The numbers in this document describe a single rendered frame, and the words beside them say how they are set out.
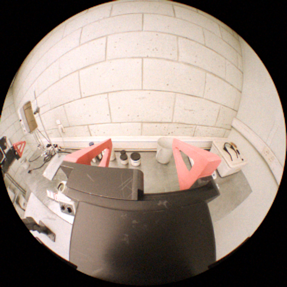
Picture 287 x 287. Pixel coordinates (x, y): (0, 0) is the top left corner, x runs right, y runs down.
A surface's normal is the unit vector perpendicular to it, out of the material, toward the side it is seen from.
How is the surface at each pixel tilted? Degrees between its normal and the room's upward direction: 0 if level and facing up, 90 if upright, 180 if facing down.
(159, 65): 90
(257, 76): 90
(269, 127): 90
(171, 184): 0
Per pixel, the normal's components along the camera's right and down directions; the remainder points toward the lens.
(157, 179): 0.00, -0.81
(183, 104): 0.00, 0.59
